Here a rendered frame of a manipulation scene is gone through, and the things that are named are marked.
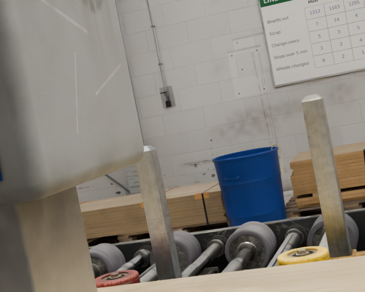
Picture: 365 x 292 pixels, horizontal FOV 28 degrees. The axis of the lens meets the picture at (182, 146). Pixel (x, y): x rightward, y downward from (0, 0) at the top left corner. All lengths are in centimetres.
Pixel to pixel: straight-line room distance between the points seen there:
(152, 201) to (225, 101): 620
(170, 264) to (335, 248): 30
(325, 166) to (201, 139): 637
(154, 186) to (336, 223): 33
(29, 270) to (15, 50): 6
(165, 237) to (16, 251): 117
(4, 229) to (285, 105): 724
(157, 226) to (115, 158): 115
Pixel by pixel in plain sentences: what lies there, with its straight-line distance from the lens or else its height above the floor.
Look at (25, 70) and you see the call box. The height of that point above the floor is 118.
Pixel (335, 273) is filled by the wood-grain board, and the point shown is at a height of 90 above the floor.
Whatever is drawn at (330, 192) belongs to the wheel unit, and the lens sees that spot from 127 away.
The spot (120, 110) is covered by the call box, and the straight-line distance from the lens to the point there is 21.
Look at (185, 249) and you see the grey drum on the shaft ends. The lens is 179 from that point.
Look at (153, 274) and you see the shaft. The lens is 166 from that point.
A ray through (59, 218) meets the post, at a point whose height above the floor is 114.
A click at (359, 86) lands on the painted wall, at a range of 733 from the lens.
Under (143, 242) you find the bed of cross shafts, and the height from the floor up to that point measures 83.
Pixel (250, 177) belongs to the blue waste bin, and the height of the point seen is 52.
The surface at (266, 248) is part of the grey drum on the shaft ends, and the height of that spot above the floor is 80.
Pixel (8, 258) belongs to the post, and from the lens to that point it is 19.
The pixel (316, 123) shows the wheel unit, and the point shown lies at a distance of 126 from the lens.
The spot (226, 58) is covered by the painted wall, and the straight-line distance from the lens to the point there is 751.
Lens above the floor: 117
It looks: 3 degrees down
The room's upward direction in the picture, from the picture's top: 11 degrees counter-clockwise
